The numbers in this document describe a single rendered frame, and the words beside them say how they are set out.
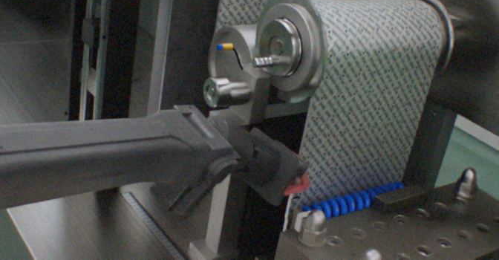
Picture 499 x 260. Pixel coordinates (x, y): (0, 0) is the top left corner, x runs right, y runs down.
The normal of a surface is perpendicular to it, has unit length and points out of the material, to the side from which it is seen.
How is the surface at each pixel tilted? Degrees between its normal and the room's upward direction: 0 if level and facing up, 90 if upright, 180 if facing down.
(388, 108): 90
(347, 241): 0
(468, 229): 0
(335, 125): 90
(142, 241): 0
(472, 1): 90
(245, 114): 90
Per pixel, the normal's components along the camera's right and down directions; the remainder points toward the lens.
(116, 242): 0.17, -0.90
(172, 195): -0.41, 0.01
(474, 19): -0.81, 0.11
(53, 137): 0.62, -0.72
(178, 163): 0.58, 0.64
